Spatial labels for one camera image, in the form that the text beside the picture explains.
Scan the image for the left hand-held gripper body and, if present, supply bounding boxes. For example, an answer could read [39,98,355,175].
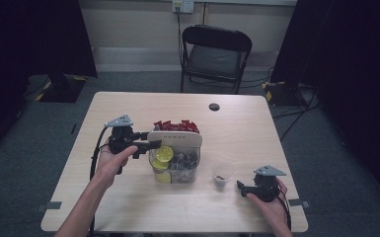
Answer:
[104,114,136,156]

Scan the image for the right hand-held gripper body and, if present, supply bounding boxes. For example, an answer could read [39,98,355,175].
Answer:
[253,164,288,203]

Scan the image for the clear plastic cup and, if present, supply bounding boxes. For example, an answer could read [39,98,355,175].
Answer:
[210,160,236,192]

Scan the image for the white box lid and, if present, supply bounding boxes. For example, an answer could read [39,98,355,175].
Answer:
[146,129,203,150]

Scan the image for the clear plastic storage box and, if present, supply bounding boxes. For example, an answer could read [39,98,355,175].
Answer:
[147,129,201,185]

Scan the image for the pile of dark tea pieces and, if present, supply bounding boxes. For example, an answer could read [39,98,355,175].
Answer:
[169,150,199,184]

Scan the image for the person's right hand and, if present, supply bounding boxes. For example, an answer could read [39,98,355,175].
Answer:
[246,178,290,232]

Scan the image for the person's left hand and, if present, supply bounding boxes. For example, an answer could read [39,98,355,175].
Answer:
[93,140,139,190]

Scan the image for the dried lemon slice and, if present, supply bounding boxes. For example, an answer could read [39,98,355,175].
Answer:
[150,158,170,171]
[155,171,173,185]
[155,145,175,163]

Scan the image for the bunch of red packets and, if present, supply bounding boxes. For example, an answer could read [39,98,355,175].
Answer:
[153,118,200,134]

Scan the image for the black stand base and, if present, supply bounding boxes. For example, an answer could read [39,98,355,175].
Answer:
[262,80,318,108]
[34,74,89,104]

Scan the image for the black folding chair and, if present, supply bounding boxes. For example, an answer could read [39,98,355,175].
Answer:
[180,24,254,96]

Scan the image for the black curtain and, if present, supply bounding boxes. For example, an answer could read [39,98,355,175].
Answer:
[269,0,380,202]
[0,0,99,166]

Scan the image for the right hand-held gripper cable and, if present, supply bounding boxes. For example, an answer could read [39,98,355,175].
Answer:
[275,191,293,232]

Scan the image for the hand-held gripper cable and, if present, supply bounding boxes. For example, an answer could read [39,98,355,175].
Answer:
[88,125,111,237]
[275,191,293,232]

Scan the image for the left hand-held gripper cable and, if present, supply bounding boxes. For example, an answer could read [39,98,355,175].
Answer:
[88,125,111,237]

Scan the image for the grey table edge bracket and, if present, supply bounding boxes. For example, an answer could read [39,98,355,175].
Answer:
[35,200,63,212]
[288,197,312,209]

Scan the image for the black floor cables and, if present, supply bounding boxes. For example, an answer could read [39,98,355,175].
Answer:
[270,88,322,143]

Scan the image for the black wall socket cable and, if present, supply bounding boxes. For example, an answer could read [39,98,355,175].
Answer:
[175,6,186,68]

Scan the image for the white wall socket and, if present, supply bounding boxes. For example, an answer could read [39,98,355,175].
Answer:
[172,0,195,15]

